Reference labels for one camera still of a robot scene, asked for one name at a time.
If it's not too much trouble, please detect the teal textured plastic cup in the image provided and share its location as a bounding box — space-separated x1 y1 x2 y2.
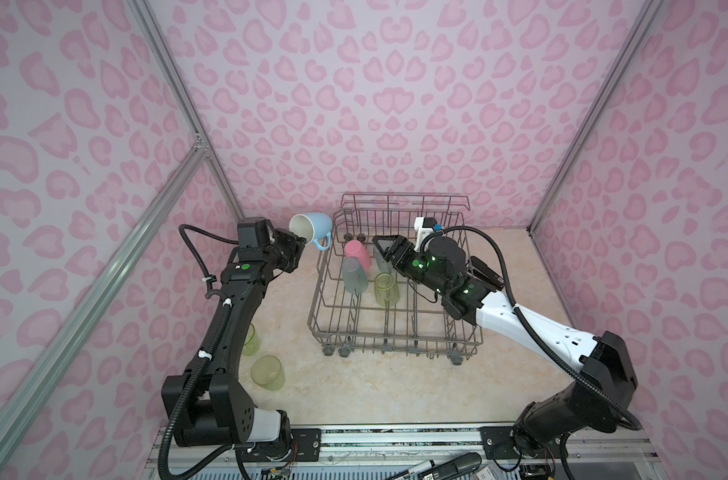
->
373 248 393 275

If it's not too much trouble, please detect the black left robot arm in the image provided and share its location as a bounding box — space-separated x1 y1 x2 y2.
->
157 217 305 479

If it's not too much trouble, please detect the green transparent glass cup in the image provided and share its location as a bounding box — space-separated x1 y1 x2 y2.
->
374 273 400 308

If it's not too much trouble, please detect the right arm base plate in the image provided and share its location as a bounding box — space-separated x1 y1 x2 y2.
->
479 425 572 461

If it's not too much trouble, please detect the blue handled white mug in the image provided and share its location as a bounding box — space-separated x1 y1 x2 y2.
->
289 212 333 251

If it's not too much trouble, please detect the black marker pen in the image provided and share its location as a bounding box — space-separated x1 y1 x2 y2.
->
387 452 482 480

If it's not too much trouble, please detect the black stapler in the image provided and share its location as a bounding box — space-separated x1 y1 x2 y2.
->
469 256 505 291

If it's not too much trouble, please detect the grey wire dish rack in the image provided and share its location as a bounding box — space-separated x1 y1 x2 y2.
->
307 192 483 365

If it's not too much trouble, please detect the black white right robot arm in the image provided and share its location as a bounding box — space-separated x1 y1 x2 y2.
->
373 225 642 457

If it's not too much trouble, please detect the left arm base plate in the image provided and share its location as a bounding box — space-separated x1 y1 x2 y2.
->
236 428 322 463

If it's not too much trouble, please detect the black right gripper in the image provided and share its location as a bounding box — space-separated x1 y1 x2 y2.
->
373 235 451 296

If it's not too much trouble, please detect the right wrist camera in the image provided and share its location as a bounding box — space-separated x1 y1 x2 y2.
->
414 217 442 253

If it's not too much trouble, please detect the pale green cup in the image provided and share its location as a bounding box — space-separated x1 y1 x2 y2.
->
241 324 261 357

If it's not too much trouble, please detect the pink plastic cup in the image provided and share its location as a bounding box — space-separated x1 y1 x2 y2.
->
344 239 372 272

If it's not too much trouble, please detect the light green textured cup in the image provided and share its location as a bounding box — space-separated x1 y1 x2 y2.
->
250 355 285 391

